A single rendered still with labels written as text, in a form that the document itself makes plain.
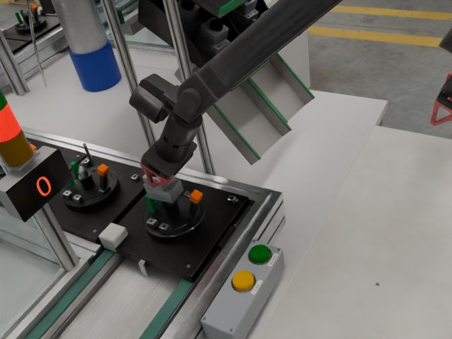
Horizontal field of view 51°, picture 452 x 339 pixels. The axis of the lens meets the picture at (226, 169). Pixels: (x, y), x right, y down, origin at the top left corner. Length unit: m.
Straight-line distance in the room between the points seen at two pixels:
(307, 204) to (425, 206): 0.27
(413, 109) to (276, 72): 1.86
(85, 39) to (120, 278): 1.00
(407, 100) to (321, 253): 2.17
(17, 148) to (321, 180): 0.75
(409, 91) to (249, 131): 2.19
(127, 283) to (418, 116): 2.30
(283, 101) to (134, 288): 0.61
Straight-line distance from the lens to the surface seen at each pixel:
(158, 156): 0.89
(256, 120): 1.18
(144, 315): 1.00
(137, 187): 1.18
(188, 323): 0.90
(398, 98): 3.19
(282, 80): 1.31
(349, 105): 1.54
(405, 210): 1.20
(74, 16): 1.80
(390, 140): 1.40
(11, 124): 0.83
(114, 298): 1.04
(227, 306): 0.91
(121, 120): 1.67
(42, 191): 0.90
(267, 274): 0.94
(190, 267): 0.97
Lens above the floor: 1.70
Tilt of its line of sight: 39 degrees down
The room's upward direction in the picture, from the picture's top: 12 degrees counter-clockwise
